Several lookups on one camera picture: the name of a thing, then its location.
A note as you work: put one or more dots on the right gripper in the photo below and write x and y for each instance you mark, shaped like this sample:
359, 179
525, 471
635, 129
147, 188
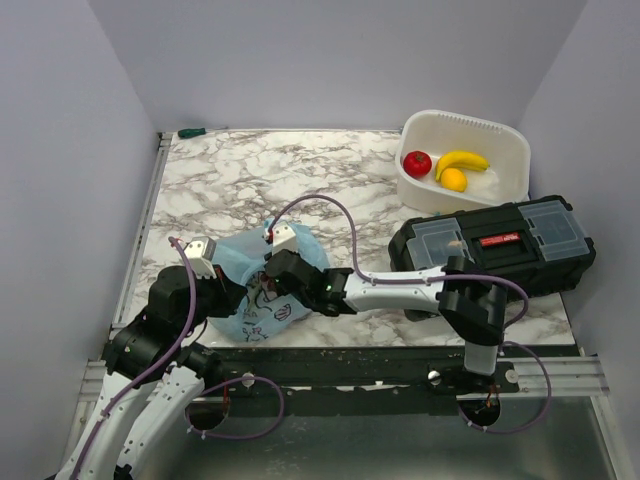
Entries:
289, 252

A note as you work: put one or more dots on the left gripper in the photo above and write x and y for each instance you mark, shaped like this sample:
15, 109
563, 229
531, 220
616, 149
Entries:
231, 292

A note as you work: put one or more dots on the blue plastic bag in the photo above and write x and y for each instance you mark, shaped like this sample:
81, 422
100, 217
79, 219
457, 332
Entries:
263, 313

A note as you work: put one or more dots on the red fake tomato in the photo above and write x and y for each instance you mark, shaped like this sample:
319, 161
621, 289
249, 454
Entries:
417, 164

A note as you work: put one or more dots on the yellow fake lemon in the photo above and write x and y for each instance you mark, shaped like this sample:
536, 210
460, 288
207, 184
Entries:
454, 179

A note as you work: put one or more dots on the yellow fake banana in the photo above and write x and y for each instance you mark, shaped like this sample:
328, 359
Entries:
461, 160

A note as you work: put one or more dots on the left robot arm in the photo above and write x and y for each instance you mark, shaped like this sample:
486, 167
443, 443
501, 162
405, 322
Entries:
150, 378

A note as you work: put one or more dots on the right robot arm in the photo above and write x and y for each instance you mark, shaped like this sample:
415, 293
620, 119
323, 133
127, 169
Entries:
472, 304

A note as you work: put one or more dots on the white plastic tub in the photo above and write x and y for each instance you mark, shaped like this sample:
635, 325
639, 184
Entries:
438, 132

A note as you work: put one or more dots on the black tool box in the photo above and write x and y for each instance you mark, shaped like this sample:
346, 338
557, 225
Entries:
538, 244

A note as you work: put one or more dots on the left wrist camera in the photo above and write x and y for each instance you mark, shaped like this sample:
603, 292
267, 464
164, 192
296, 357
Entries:
199, 251

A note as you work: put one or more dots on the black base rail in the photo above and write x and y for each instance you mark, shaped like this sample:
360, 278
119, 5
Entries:
347, 381

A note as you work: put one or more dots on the green handled screwdriver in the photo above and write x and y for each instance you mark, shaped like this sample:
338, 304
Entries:
189, 133

